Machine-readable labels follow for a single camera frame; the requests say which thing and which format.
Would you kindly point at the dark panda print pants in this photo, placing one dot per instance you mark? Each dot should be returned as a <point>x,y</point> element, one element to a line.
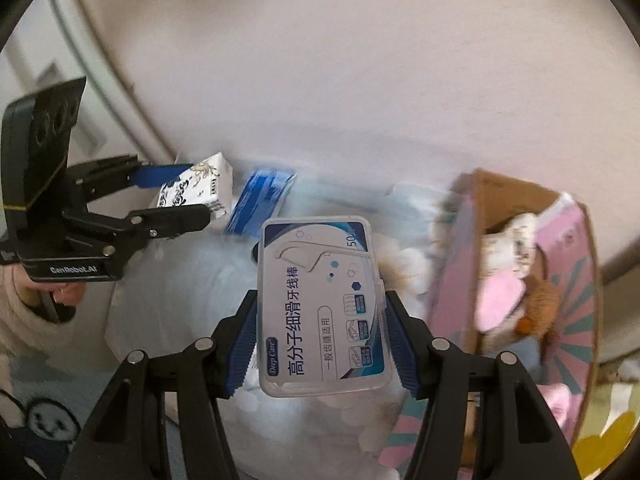
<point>35,430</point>

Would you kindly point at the white dotted fabric scrunchie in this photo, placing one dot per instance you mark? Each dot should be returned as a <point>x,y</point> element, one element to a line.
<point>510,245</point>

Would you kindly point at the pink sunburst cardboard box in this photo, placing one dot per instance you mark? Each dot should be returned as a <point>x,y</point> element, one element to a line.
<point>575,270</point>

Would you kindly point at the yellow floral blanket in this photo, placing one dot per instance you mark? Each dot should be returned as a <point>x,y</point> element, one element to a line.
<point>610,435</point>

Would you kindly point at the person's left hand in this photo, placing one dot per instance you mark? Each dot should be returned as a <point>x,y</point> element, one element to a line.
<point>75,294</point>

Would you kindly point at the blue and white tissue packet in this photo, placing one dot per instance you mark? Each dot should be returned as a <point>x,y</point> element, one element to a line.
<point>260,200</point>

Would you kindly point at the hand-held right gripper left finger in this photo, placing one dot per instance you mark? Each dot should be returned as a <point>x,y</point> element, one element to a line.
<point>245,340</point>

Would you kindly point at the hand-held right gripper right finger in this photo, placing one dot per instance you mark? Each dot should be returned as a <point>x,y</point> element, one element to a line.
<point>400,345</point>

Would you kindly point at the person's left forearm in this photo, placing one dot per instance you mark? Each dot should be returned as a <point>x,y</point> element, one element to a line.
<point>30,320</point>

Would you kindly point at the pink and blue plush toy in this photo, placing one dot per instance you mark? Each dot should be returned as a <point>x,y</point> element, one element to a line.
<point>500,300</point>

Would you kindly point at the pink fluffy scrunchie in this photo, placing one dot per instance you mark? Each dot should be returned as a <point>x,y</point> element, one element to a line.
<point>556,405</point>

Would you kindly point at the clear dental floss box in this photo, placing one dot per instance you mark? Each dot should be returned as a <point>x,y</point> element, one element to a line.
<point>320,310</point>

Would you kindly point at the brown plush hair clip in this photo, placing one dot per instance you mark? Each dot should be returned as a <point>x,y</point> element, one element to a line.
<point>542,305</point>

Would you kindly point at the white door frame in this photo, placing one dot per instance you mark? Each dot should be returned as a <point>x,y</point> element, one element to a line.
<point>75,60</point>

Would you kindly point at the white ink-print small box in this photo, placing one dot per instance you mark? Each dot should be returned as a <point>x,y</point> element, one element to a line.
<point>195,185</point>

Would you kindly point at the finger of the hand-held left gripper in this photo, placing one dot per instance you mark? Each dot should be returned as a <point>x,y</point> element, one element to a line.
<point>160,174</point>
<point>170,220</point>

